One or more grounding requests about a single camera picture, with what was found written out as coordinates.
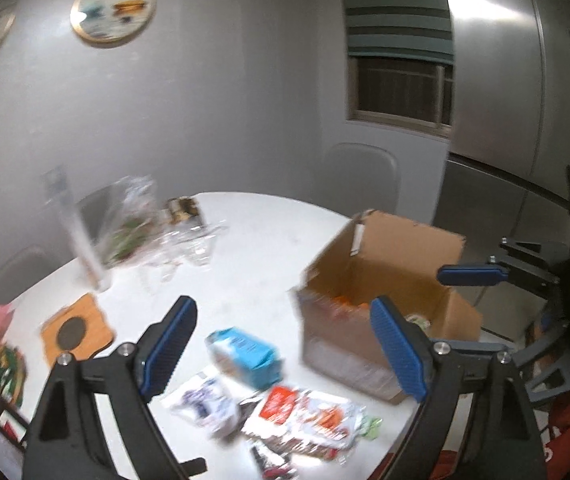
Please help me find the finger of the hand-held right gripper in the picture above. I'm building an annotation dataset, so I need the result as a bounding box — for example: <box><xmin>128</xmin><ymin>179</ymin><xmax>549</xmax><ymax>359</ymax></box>
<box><xmin>437</xmin><ymin>240</ymin><xmax>570</xmax><ymax>292</ymax></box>
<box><xmin>514</xmin><ymin>285</ymin><xmax>570</xmax><ymax>404</ymax></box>

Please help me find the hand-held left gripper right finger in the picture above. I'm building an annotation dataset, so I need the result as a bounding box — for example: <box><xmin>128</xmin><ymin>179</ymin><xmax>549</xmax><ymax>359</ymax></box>
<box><xmin>369</xmin><ymin>296</ymin><xmax>548</xmax><ymax>480</ymax></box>

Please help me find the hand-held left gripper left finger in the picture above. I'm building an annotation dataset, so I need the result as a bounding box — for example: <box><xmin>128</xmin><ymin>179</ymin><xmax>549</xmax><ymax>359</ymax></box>
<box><xmin>21</xmin><ymin>296</ymin><xmax>209</xmax><ymax>480</ymax></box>

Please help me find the cardboard box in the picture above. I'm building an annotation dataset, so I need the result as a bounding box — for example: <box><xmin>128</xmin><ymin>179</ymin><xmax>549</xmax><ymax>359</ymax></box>
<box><xmin>290</xmin><ymin>210</ymin><xmax>483</xmax><ymax>406</ymax></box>

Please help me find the white and blue snack packet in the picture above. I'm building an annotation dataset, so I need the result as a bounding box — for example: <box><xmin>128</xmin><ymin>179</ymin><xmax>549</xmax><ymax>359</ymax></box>
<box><xmin>162</xmin><ymin>371</ymin><xmax>242</xmax><ymax>441</ymax></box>

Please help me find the blue cracker packet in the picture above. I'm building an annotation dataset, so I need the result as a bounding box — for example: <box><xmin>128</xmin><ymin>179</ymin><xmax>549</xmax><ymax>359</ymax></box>
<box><xmin>206</xmin><ymin>327</ymin><xmax>284</xmax><ymax>390</ymax></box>

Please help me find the red and white snack packet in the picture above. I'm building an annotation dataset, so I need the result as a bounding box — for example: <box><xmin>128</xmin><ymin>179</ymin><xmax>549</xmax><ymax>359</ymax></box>
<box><xmin>242</xmin><ymin>385</ymin><xmax>368</xmax><ymax>451</ymax></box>

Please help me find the orange wooden coaster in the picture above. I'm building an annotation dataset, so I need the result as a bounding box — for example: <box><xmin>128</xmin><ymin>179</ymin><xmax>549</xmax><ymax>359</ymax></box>
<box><xmin>40</xmin><ymin>294</ymin><xmax>117</xmax><ymax>367</ymax></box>

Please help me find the crumpled clear plastic wrap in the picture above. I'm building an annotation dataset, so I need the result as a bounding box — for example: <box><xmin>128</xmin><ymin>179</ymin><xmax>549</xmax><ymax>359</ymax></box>
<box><xmin>140</xmin><ymin>222</ymin><xmax>230</xmax><ymax>291</ymax></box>

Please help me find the clear bag of vegetables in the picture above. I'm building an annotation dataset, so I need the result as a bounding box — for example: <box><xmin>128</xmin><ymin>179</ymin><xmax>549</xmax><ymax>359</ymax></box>
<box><xmin>96</xmin><ymin>175</ymin><xmax>162</xmax><ymax>268</ymax></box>

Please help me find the crumpled foil packet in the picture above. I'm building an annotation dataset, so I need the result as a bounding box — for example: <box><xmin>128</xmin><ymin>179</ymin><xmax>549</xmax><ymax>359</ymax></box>
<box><xmin>166</xmin><ymin>197</ymin><xmax>207</xmax><ymax>226</ymax></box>

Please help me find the grey chair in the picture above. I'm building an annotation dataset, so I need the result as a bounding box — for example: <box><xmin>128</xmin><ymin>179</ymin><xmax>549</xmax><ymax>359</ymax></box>
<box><xmin>74</xmin><ymin>185</ymin><xmax>116</xmax><ymax>246</ymax></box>
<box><xmin>0</xmin><ymin>246</ymin><xmax>58</xmax><ymax>307</ymax></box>
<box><xmin>320</xmin><ymin>143</ymin><xmax>400</xmax><ymax>221</ymax></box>

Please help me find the clear plastic wrap roll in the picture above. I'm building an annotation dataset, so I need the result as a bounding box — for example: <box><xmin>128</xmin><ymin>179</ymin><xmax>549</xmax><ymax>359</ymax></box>
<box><xmin>41</xmin><ymin>165</ymin><xmax>113</xmax><ymax>292</ymax></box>

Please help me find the green snack bag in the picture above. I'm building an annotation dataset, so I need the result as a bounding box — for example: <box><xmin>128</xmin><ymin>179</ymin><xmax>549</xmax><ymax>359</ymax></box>
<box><xmin>0</xmin><ymin>344</ymin><xmax>28</xmax><ymax>406</ymax></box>

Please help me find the black phone stand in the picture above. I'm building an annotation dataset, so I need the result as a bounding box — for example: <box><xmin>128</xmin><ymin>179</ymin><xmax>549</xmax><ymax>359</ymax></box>
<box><xmin>0</xmin><ymin>394</ymin><xmax>31</xmax><ymax>448</ymax></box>

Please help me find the steel refrigerator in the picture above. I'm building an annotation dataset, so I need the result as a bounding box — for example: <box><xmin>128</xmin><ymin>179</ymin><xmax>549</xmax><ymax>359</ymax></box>
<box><xmin>432</xmin><ymin>0</ymin><xmax>570</xmax><ymax>333</ymax></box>

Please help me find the window with striped blind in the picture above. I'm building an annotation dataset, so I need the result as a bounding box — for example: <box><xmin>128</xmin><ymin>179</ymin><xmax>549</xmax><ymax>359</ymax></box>
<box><xmin>340</xmin><ymin>0</ymin><xmax>454</xmax><ymax>139</ymax></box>

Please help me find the medium round wall picture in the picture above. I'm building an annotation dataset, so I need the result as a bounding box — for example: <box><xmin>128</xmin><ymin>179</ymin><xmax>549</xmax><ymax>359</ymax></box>
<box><xmin>70</xmin><ymin>0</ymin><xmax>157</xmax><ymax>49</ymax></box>

